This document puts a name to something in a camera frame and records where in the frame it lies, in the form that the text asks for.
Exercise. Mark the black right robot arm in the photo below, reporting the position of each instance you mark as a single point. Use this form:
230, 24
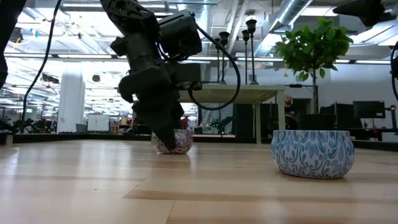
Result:
363, 11

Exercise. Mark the black desk monitor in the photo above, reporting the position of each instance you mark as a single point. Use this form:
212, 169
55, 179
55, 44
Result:
335, 115
369, 109

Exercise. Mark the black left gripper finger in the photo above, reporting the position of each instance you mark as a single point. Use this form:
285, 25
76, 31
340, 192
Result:
179, 115
158, 118

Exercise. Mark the blue patterned candle tin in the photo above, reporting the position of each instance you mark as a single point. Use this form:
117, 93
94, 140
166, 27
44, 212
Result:
312, 154

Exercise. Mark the person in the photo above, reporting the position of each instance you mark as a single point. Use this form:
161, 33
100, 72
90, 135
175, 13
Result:
290, 104

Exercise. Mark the white cabinet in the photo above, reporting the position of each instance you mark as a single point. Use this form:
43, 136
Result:
98, 123

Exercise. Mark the black candlestick holder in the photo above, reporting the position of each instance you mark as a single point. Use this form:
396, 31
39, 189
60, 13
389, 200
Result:
224, 37
251, 25
245, 35
217, 62

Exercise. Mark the maroon patterned candle tin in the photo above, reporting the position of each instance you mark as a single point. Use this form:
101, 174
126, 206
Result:
186, 141

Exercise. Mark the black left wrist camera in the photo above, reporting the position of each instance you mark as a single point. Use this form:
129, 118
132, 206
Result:
180, 34

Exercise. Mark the pale green perforated metal shelf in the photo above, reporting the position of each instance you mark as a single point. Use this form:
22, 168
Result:
248, 93

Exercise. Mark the green potted plant black pot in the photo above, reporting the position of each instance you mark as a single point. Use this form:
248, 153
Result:
311, 46

